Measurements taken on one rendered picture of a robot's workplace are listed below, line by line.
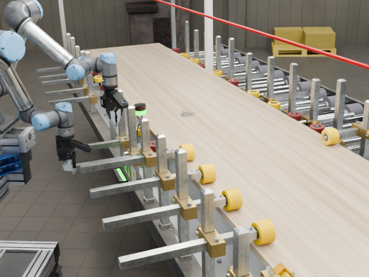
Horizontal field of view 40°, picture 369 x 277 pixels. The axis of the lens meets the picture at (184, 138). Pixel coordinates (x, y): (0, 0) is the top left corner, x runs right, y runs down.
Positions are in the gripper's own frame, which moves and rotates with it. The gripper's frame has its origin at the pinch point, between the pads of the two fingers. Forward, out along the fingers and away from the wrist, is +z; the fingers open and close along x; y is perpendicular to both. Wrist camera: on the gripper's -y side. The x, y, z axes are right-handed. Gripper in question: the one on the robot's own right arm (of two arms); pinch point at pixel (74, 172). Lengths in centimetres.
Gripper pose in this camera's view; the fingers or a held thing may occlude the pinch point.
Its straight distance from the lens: 253.2
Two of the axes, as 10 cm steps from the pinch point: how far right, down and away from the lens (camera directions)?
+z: 0.1, 9.3, 3.6
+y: -9.4, 1.3, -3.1
